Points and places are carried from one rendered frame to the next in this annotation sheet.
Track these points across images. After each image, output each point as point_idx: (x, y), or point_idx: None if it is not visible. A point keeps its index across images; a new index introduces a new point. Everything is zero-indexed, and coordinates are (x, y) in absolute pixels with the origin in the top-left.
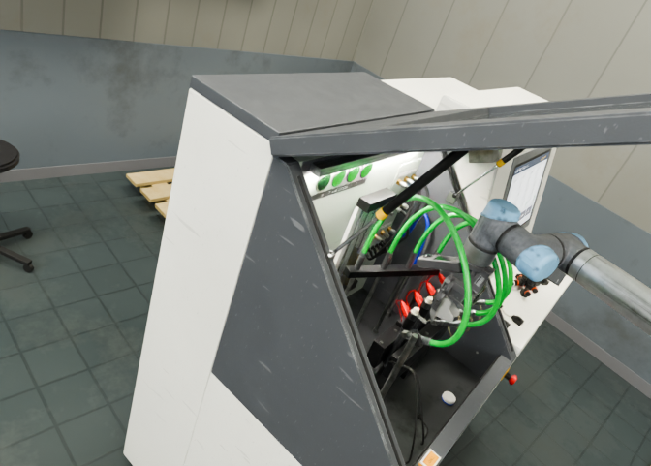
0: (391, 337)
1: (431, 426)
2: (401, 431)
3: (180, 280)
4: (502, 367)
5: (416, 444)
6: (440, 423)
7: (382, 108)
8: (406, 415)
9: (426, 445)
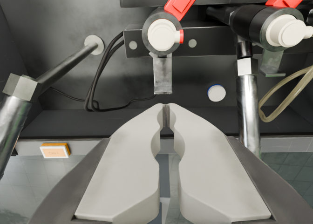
0: None
1: (161, 97)
2: (123, 79)
3: None
4: (291, 147)
5: (126, 97)
6: (174, 101)
7: None
8: (147, 71)
9: (136, 105)
